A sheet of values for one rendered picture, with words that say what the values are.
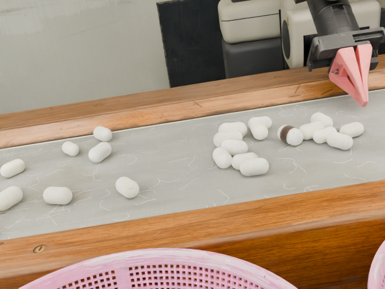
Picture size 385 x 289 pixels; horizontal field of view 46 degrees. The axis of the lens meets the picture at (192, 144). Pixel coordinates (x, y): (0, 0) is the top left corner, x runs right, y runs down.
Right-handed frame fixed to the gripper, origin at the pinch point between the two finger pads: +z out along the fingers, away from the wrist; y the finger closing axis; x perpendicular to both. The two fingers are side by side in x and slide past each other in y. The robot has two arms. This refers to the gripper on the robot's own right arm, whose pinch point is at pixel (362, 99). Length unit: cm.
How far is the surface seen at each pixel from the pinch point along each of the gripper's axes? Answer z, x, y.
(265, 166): 11.1, -8.2, -16.4
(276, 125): 1.1, 1.7, -12.0
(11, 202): 10.3, -7.1, -44.9
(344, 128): 6.2, -4.5, -5.4
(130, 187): 11.4, -9.0, -31.1
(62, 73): -137, 158, -94
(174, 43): -137, 147, -26
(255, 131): 3.6, -2.3, -15.6
